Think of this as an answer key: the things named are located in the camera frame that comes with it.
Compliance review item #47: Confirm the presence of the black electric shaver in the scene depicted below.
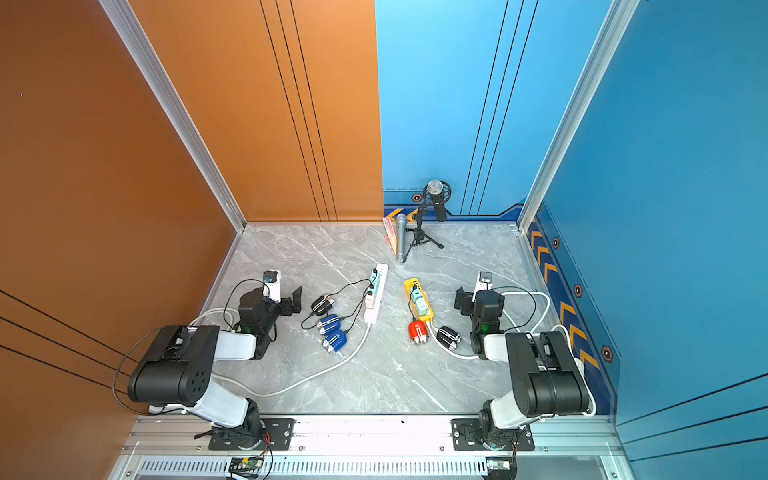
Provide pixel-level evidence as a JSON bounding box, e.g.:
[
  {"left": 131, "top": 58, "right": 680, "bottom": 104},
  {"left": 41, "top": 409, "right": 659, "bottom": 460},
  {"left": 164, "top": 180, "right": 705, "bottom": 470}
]
[
  {"left": 311, "top": 294, "right": 334, "bottom": 316},
  {"left": 436, "top": 326, "right": 461, "bottom": 351}
]

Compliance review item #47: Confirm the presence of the teal USB charger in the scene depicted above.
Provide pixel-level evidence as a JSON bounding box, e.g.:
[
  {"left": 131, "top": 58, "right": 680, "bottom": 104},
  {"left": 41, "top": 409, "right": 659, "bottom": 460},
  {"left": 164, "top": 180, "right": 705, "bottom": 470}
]
[{"left": 410, "top": 284, "right": 423, "bottom": 302}]

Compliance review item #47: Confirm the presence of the red electric shaver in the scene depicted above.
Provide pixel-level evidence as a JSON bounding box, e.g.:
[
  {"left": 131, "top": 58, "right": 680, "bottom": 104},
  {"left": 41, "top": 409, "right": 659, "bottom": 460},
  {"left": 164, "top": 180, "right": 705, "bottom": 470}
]
[{"left": 408, "top": 320, "right": 429, "bottom": 345}]

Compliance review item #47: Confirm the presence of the yellow power strip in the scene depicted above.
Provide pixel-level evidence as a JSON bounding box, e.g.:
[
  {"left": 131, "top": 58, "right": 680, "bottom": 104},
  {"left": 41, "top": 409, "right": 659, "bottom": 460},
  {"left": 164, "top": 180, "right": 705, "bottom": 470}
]
[{"left": 404, "top": 278, "right": 434, "bottom": 322}]

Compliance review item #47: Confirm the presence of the green USB charger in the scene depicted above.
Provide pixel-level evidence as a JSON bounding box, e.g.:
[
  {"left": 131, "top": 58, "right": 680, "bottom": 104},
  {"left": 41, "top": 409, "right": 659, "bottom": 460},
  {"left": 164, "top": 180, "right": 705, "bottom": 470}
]
[{"left": 414, "top": 298, "right": 430, "bottom": 317}]

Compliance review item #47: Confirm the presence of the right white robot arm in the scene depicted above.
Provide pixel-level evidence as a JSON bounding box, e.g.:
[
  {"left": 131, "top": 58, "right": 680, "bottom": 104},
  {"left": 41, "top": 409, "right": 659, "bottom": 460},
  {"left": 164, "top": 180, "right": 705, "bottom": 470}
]
[{"left": 454, "top": 288, "right": 597, "bottom": 450}]

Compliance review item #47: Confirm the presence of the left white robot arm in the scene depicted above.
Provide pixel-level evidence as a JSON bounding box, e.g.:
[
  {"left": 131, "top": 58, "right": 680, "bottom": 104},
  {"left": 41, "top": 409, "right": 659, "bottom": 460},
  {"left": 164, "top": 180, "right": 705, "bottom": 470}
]
[{"left": 127, "top": 288, "right": 302, "bottom": 451}]

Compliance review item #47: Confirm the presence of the blue electric shaver upper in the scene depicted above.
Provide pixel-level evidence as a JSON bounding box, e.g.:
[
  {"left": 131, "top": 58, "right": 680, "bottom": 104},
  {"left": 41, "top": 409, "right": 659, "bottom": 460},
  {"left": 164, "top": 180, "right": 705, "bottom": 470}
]
[{"left": 317, "top": 315, "right": 341, "bottom": 335}]

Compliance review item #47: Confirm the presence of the blue electric shaver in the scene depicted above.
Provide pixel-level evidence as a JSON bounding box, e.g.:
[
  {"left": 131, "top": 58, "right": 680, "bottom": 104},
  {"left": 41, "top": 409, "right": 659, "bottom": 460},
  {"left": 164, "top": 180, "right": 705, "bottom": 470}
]
[
  {"left": 317, "top": 315, "right": 341, "bottom": 335},
  {"left": 323, "top": 330, "right": 347, "bottom": 352}
]

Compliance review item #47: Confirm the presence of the blue electric shaver lower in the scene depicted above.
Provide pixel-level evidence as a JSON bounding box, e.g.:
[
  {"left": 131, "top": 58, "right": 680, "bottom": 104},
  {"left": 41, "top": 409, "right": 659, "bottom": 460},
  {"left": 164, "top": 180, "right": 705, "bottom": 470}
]
[{"left": 323, "top": 330, "right": 347, "bottom": 352}]

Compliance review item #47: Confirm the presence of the white power strip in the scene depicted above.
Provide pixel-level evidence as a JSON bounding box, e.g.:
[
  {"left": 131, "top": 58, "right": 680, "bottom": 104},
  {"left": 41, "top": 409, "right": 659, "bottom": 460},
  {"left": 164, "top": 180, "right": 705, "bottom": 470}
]
[{"left": 363, "top": 263, "right": 389, "bottom": 325}]

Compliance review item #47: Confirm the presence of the grey handheld microphone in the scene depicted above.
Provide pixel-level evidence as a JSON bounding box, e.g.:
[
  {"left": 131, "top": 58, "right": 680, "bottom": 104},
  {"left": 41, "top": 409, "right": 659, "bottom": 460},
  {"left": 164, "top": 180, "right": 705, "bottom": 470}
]
[{"left": 395, "top": 213, "right": 408, "bottom": 263}]

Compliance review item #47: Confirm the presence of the black microphone on tripod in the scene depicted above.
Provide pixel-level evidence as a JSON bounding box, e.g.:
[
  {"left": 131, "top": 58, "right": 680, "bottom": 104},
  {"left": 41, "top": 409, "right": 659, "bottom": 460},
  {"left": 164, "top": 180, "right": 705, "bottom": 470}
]
[{"left": 407, "top": 179, "right": 452, "bottom": 250}]

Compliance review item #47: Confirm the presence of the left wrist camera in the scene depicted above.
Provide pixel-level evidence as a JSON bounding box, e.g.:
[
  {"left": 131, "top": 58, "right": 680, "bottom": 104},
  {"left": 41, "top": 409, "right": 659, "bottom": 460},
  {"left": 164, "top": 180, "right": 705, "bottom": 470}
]
[{"left": 262, "top": 270, "right": 281, "bottom": 303}]

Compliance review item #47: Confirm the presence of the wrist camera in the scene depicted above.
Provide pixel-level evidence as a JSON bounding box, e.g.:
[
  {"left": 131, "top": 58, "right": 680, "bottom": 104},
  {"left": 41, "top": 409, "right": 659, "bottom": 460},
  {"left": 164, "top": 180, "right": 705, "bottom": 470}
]
[
  {"left": 473, "top": 271, "right": 493, "bottom": 297},
  {"left": 262, "top": 270, "right": 281, "bottom": 303}
]

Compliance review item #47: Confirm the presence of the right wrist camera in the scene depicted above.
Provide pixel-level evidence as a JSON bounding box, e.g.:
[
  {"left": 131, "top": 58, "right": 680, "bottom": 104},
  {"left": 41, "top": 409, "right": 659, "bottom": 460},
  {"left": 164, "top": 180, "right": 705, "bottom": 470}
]
[{"left": 473, "top": 271, "right": 493, "bottom": 297}]

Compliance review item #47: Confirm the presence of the white cable of yellow strip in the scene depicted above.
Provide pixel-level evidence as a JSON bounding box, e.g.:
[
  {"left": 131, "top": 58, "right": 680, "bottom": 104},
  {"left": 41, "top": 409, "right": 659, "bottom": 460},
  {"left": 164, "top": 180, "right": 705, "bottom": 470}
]
[{"left": 428, "top": 290, "right": 598, "bottom": 418}]

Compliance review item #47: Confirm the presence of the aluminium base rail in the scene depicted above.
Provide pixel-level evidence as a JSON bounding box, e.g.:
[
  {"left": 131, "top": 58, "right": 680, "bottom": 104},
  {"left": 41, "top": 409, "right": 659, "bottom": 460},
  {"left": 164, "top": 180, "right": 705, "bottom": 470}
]
[{"left": 108, "top": 414, "right": 634, "bottom": 479}]

